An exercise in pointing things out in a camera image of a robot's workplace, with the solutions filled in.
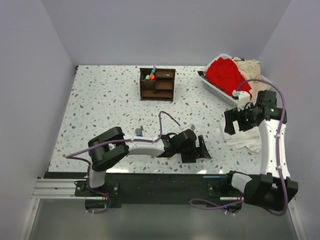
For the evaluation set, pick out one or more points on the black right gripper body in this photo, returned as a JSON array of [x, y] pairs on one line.
[[247, 114]]

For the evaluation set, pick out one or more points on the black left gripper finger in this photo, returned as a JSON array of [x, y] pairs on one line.
[[189, 157], [202, 152]]

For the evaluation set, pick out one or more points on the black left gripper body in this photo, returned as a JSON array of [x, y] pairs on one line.
[[191, 148]]

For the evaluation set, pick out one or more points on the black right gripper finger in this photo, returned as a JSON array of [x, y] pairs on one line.
[[243, 125], [230, 116]]

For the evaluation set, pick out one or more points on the blue pen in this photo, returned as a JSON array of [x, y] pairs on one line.
[[213, 176]]

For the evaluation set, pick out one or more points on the orange highlighter marker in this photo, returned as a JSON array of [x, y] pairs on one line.
[[151, 77]]

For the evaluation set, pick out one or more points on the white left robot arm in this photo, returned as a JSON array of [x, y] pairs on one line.
[[108, 148]]

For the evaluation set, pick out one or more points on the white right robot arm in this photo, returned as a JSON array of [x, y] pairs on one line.
[[271, 189]]

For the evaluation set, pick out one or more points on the white folded towel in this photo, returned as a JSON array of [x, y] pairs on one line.
[[251, 139]]

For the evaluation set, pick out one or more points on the white plastic laundry basket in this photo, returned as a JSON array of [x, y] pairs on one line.
[[244, 86]]

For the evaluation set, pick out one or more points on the red cloth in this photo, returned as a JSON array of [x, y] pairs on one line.
[[225, 75]]

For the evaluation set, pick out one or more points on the white green-capped pen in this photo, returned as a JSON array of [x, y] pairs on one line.
[[142, 131]]

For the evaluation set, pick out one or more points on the blue glue stick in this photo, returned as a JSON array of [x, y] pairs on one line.
[[138, 132]]

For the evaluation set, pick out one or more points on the beige cloth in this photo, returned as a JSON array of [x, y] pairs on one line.
[[251, 69]]

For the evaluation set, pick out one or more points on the brown wooden desk organizer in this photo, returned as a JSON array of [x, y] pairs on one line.
[[160, 88]]

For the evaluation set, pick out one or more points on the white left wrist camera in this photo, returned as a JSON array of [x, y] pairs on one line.
[[187, 127]]

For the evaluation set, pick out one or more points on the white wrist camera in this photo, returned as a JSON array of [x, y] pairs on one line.
[[187, 127], [243, 98]]

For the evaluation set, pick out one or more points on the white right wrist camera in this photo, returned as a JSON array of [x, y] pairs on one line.
[[243, 98]]

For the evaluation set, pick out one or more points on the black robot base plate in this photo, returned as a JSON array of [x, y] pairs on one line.
[[150, 189]]

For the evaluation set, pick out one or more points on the aluminium rail frame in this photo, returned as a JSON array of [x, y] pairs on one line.
[[56, 214]]

